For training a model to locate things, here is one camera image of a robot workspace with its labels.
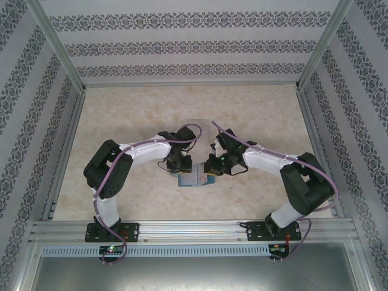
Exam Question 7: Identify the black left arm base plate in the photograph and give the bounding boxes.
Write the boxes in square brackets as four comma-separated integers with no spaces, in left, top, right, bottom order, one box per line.
[84,222,141,243]

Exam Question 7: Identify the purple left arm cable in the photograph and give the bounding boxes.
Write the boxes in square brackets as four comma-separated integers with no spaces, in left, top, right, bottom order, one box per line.
[93,122,203,267]

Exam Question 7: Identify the blue folding card holder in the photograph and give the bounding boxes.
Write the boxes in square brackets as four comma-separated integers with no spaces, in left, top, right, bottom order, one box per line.
[177,163,216,188]

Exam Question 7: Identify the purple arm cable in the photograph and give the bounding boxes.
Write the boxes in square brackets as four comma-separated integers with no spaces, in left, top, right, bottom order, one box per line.
[93,122,203,267]
[211,121,339,264]

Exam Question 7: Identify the aluminium mounting rail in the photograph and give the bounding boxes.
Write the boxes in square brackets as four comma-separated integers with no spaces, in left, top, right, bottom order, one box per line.
[28,220,360,243]

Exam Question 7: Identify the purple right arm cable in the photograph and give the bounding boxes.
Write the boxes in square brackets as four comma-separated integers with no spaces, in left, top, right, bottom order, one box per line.
[211,121,339,264]

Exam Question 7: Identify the aluminium corner post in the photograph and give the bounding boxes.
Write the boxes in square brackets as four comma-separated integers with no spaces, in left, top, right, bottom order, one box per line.
[294,0,355,92]
[25,0,89,93]

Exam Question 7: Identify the aluminium table side rail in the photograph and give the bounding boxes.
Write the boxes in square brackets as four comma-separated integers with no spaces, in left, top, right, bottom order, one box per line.
[41,89,89,221]
[298,89,346,219]

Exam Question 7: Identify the sheet metal tray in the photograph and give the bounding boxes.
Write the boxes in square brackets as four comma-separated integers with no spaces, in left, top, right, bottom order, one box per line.
[30,242,361,291]

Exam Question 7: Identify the grey slotted cable duct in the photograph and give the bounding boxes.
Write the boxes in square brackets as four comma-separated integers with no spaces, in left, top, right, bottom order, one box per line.
[41,244,272,258]

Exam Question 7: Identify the clear acrylic card stand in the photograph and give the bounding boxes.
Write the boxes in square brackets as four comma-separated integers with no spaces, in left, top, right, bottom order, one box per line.
[189,119,212,146]

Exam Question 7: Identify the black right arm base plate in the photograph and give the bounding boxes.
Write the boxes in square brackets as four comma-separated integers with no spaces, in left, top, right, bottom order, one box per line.
[246,221,303,243]

